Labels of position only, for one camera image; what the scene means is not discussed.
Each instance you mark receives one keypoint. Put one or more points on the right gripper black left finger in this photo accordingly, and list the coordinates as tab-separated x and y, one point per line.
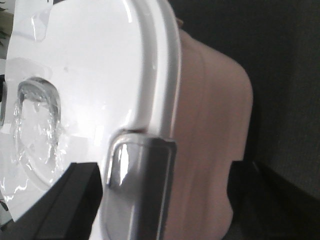
66	212

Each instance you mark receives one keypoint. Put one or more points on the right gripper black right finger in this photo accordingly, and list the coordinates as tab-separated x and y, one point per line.
268	207

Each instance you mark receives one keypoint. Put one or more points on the grey lid latch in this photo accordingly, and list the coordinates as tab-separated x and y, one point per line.
138	187

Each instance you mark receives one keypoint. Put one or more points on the white bin lid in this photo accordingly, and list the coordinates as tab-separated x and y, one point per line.
79	73

